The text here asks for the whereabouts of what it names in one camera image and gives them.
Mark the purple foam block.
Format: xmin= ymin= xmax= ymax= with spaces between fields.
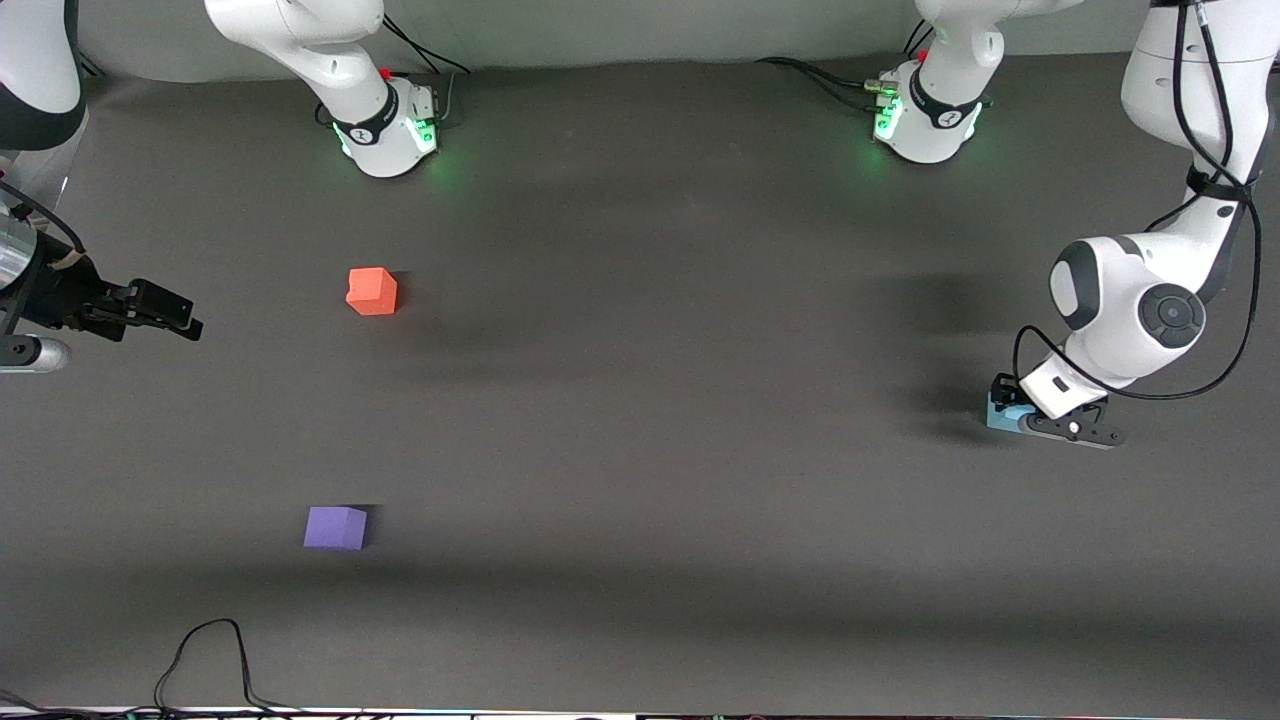
xmin=303 ymin=505 xmax=369 ymax=552

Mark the light blue foam block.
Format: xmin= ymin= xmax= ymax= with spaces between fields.
xmin=986 ymin=393 xmax=1037 ymax=434

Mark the black right base cable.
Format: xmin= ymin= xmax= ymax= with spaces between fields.
xmin=380 ymin=14 xmax=472 ymax=127

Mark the thin black looped table cable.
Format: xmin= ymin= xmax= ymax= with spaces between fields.
xmin=153 ymin=618 xmax=311 ymax=717

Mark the orange foam block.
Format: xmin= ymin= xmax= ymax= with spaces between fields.
xmin=346 ymin=267 xmax=399 ymax=317

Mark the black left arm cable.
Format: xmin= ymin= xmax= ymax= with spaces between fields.
xmin=1012 ymin=0 xmax=1265 ymax=402

